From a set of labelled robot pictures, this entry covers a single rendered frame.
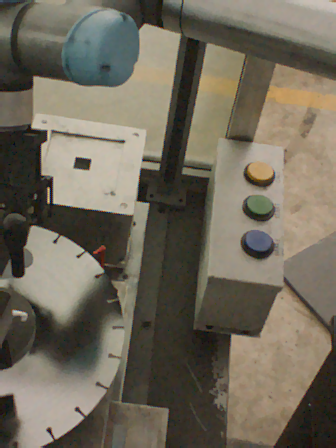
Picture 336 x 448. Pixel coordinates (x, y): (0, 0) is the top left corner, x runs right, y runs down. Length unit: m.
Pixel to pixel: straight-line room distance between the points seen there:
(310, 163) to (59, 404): 1.77
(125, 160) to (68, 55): 0.45
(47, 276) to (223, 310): 0.30
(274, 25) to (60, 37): 0.21
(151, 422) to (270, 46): 0.52
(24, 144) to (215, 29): 0.24
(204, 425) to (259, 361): 0.94
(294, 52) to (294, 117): 1.88
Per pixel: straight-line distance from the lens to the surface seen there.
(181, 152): 1.25
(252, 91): 1.19
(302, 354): 2.10
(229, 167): 1.21
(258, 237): 1.12
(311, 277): 2.22
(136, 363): 1.15
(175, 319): 1.20
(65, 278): 0.99
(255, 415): 1.99
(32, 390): 0.91
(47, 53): 0.77
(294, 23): 0.79
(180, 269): 1.26
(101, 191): 1.15
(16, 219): 0.63
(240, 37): 0.81
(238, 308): 1.14
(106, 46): 0.74
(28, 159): 0.84
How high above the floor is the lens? 1.77
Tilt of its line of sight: 52 degrees down
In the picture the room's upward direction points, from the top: 11 degrees clockwise
